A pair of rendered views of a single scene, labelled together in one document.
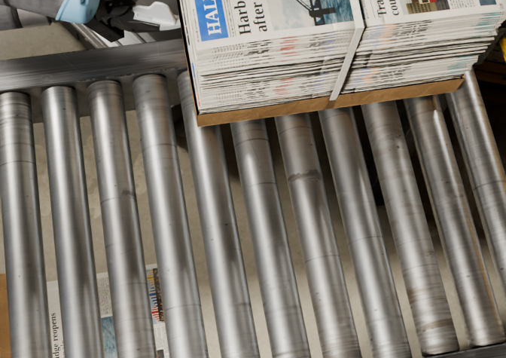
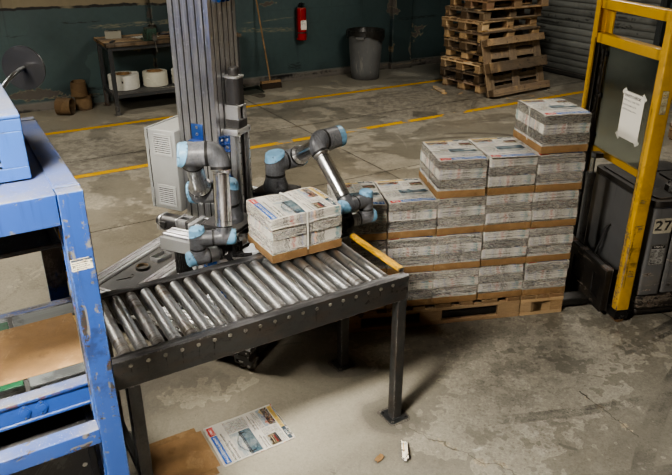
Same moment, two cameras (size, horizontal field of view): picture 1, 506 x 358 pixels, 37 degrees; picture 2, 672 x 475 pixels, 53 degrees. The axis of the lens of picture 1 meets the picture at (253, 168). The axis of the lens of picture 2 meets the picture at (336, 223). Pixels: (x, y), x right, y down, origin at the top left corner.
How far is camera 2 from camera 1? 2.44 m
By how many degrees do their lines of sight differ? 46
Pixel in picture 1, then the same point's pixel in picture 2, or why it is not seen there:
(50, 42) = not seen: hidden behind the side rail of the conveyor
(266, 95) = (289, 247)
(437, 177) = (344, 260)
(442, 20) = (326, 209)
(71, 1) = (232, 234)
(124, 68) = (246, 260)
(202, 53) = (272, 222)
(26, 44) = not seen: hidden behind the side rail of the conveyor
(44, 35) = not seen: hidden behind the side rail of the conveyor
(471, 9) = (331, 205)
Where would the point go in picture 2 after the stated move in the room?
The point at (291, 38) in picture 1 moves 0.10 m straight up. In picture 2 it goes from (292, 216) to (291, 196)
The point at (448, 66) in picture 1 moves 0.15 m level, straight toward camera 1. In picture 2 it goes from (335, 232) to (327, 245)
